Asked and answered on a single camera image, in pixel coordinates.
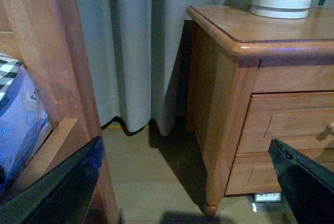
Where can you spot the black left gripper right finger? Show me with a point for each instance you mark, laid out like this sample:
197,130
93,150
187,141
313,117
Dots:
307,185

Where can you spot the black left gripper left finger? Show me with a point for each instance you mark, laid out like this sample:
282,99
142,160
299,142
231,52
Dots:
64,194

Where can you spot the wooden drawer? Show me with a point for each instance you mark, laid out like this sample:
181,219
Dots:
252,173
298,119

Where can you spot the white floor socket box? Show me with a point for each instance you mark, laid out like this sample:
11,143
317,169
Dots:
265,202

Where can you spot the wooden nightstand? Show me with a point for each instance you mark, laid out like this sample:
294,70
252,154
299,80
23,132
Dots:
235,55

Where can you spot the grey curtain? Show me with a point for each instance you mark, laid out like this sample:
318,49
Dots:
139,59

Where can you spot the wooden bed frame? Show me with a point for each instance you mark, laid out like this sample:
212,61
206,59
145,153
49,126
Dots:
47,36

